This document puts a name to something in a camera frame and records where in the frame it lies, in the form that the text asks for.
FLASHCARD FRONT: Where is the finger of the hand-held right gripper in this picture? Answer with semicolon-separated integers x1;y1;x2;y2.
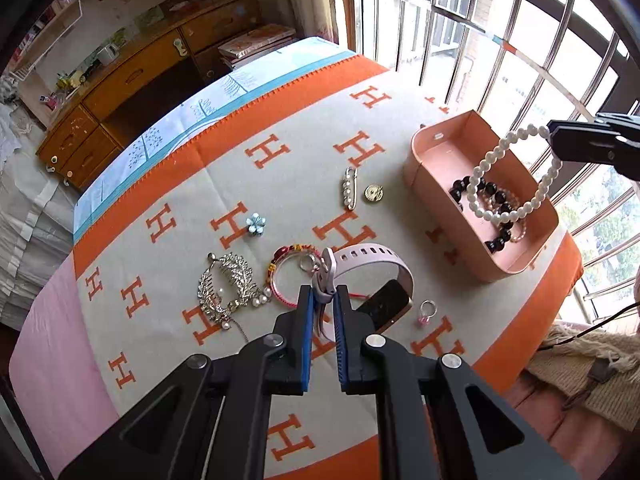
592;111;640;135
546;119;640;181

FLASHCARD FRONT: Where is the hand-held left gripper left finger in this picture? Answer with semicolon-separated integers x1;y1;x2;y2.
57;284;316;480

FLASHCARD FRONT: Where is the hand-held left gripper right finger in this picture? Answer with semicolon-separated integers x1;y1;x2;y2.
334;284;583;480

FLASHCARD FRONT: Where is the pink gem ring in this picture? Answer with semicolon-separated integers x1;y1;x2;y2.
414;300;437;327

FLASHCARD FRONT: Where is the pink smartwatch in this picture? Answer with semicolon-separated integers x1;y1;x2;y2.
310;242;416;341

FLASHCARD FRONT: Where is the red beaded string bracelet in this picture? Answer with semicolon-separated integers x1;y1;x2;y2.
264;243;326;309

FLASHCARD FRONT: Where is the white pearl bracelet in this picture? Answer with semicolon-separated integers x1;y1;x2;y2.
466;124;563;225

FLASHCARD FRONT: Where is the silver leaf brooch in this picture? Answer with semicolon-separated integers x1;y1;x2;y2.
196;251;273;333

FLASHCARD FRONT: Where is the pink jewelry tray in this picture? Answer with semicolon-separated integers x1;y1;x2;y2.
402;109;560;283

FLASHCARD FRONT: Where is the pearl safety pin brooch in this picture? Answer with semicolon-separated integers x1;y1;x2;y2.
341;166;362;208

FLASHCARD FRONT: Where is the metal window grille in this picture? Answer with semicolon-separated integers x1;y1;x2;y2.
350;0;640;321

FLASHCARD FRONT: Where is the orange beige printed blanket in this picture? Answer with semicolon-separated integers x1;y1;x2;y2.
72;52;585;480

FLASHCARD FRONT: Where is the cream knit cloth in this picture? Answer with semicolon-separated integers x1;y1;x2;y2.
525;322;640;431

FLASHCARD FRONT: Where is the blue white tree-print sheet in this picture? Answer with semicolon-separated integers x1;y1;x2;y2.
72;37;358;241

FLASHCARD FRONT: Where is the pink bed sheet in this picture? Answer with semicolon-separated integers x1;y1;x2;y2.
7;255;121;436

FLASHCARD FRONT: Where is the beige curtain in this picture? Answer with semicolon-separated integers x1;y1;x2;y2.
280;0;351;46

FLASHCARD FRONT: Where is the stack of books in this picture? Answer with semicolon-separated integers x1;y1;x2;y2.
217;24;301;70

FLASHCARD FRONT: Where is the white lace furniture cover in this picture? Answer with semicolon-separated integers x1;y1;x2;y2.
0;105;76;331

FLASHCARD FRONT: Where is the wooden desk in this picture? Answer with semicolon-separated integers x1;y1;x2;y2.
35;0;261;191

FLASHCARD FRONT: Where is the row of shelf books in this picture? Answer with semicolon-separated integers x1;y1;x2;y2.
10;0;126;61

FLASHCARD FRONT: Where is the pink crystal bead bracelet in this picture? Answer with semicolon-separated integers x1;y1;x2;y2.
467;187;529;243

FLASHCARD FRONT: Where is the black bead bracelet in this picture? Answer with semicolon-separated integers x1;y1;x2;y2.
448;176;526;254

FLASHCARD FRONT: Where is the black cable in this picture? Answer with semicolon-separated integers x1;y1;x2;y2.
540;300;640;351

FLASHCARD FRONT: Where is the white wire shelf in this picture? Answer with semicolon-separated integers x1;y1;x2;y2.
10;0;166;83

